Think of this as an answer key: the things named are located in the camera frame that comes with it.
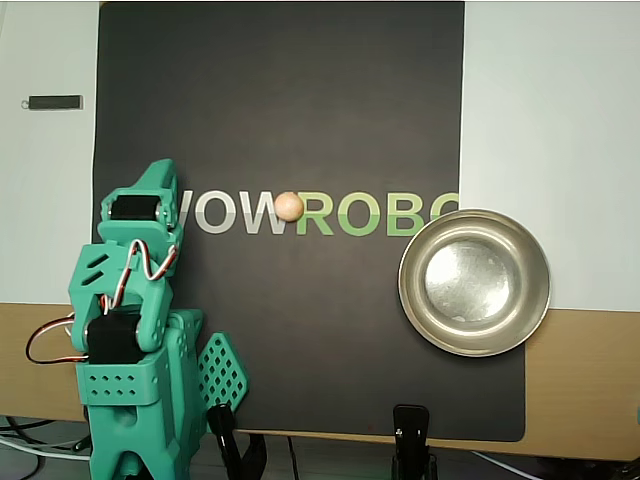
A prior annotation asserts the teal moving gripper finger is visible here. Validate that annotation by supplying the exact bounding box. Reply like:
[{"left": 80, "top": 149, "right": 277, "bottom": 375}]
[{"left": 101, "top": 158, "right": 184, "bottom": 235}]

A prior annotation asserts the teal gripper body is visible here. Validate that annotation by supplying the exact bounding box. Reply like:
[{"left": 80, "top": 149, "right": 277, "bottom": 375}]
[{"left": 97, "top": 196, "right": 184, "bottom": 251}]

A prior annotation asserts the small wooden ball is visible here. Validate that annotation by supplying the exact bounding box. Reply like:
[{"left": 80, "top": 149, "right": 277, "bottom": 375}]
[{"left": 275, "top": 192, "right": 304, "bottom": 222}]

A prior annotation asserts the metal bowl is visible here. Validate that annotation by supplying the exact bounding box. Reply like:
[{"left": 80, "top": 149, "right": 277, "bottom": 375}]
[{"left": 397, "top": 208, "right": 552, "bottom": 358}]

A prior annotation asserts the black USB stick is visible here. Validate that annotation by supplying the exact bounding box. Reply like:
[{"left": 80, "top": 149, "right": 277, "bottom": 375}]
[{"left": 21, "top": 94, "right": 85, "bottom": 112}]

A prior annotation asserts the black mat with WOWROBO print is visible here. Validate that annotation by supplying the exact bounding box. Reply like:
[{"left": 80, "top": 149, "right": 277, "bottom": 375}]
[{"left": 90, "top": 1, "right": 527, "bottom": 444}]

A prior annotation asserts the black table clamp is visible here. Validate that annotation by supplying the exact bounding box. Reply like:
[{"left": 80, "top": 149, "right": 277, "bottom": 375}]
[{"left": 206, "top": 402, "right": 270, "bottom": 480}]

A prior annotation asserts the white paper sheet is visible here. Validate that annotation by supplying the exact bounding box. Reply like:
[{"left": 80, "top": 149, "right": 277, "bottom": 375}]
[{"left": 0, "top": 0, "right": 640, "bottom": 314}]

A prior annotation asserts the gripper servo wire loop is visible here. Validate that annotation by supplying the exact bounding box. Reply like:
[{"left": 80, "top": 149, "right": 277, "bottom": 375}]
[{"left": 128, "top": 238, "right": 180, "bottom": 282}]

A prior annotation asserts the forearm servo wire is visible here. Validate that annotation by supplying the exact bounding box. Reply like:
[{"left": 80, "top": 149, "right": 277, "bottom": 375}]
[{"left": 101, "top": 252, "right": 137, "bottom": 317}]

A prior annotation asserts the upper arm servo wire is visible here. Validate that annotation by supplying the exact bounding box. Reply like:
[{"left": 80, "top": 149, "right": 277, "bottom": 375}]
[{"left": 25, "top": 312, "right": 92, "bottom": 366}]

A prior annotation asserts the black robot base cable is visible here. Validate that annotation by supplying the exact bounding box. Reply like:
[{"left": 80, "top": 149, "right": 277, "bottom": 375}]
[{"left": 0, "top": 414, "right": 56, "bottom": 444}]

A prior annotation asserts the white power cable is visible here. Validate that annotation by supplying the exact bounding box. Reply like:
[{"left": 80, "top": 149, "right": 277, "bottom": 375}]
[{"left": 0, "top": 433, "right": 94, "bottom": 459}]

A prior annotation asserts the thin black hanging cable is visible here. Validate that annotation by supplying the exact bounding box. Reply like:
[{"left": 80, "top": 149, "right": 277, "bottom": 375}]
[{"left": 285, "top": 435, "right": 301, "bottom": 480}]

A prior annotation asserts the black camera stand with springs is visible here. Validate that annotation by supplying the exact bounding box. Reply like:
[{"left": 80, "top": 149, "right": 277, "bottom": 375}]
[{"left": 392, "top": 403, "right": 432, "bottom": 480}]

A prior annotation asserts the white cable with plug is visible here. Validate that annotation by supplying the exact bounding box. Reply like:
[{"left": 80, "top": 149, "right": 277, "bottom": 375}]
[{"left": 469, "top": 449, "right": 544, "bottom": 480}]

